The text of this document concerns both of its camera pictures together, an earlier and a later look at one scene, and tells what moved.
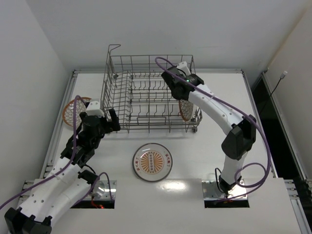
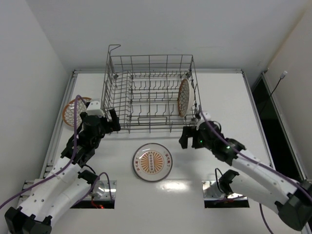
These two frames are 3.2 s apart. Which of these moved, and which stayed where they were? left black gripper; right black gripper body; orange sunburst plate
Moved: right black gripper body
Stayed: left black gripper; orange sunburst plate
